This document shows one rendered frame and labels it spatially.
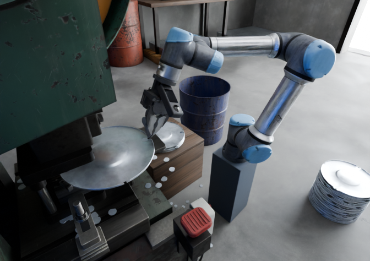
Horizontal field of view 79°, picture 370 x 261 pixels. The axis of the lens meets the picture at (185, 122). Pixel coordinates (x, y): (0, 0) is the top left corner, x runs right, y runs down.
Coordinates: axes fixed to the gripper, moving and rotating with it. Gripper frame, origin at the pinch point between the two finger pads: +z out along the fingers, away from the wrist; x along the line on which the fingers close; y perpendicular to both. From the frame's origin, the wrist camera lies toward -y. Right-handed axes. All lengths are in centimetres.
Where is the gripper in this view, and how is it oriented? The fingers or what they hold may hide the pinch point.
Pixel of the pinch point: (151, 135)
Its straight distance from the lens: 78.8
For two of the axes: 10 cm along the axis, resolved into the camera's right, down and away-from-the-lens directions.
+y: -5.9, -4.6, 6.6
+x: -7.3, -0.5, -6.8
